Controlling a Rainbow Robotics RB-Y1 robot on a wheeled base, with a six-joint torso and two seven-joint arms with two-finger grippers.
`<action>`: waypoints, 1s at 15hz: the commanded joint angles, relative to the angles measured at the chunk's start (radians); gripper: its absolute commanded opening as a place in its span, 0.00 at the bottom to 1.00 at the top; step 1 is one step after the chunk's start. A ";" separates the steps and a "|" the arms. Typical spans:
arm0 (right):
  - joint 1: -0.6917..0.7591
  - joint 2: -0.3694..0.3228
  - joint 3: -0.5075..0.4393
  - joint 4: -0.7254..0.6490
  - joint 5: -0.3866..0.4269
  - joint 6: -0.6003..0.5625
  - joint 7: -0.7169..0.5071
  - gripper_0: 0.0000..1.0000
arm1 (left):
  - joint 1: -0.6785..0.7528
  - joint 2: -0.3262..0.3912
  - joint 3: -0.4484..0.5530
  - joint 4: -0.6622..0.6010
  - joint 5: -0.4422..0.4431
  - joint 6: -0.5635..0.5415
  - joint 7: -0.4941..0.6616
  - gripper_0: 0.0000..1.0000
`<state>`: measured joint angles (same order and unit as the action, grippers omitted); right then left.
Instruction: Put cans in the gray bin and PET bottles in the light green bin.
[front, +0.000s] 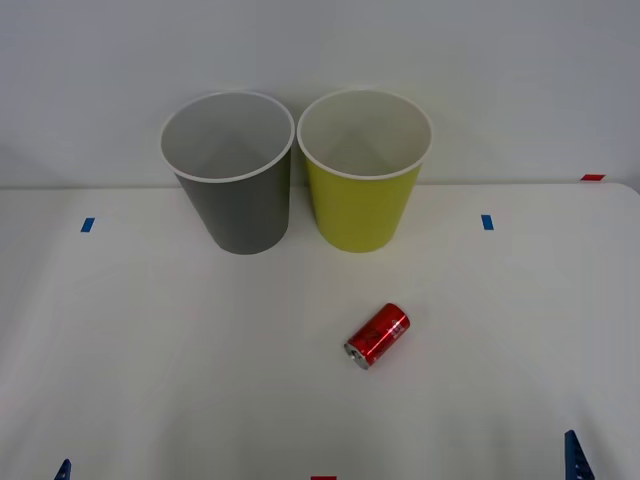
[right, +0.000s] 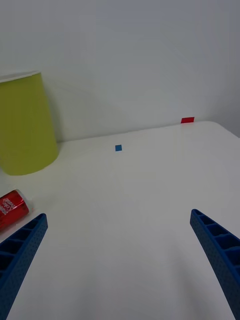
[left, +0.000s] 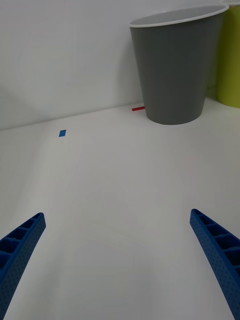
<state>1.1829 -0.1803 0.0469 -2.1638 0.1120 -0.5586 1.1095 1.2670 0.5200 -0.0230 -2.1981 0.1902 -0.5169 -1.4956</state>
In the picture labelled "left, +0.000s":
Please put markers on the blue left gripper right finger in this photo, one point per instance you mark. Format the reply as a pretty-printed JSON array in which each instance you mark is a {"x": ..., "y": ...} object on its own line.
[{"x": 220, "y": 255}]

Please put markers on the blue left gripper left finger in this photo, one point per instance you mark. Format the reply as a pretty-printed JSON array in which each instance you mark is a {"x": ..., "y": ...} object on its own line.
[{"x": 17, "y": 257}]

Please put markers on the grey plastic waste bin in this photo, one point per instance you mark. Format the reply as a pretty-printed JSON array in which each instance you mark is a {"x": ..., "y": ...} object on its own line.
[{"x": 175, "y": 70}]

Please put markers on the yellow-green plastic waste bin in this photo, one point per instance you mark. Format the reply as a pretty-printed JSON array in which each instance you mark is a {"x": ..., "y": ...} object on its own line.
[{"x": 231, "y": 62}]

